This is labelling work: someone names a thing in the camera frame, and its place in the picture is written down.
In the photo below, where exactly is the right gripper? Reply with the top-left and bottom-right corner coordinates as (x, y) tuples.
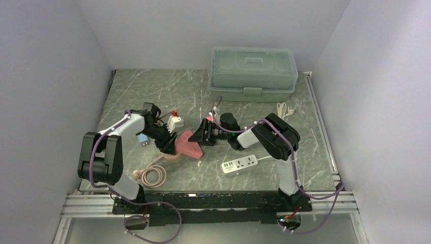
(188, 119), (231, 147)

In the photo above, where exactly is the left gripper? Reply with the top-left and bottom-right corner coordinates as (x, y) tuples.
(140, 123), (178, 156)

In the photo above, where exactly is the round pink socket hub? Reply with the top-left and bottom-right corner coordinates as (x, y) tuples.
(161, 153), (181, 161)

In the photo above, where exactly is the pink triangular socket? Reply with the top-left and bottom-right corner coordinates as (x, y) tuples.
(175, 129), (203, 159)

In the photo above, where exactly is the pink cable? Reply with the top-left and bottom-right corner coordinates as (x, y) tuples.
(132, 155), (168, 189)

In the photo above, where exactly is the white power strip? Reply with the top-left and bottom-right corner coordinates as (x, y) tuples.
(221, 155), (258, 174)

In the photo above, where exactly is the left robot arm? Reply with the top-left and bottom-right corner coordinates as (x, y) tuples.
(77, 103), (177, 214)

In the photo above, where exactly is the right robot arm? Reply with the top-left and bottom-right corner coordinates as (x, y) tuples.
(188, 113), (310, 211)

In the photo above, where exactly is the blue charger cube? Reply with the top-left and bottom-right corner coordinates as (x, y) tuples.
(137, 133), (150, 146)

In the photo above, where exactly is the green plastic storage box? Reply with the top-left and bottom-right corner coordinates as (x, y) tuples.
(208, 46), (298, 103)

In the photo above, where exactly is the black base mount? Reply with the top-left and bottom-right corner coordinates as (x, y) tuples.
(112, 190), (313, 227)

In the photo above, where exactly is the aluminium rail frame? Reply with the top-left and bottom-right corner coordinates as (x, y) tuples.
(52, 71), (371, 244)

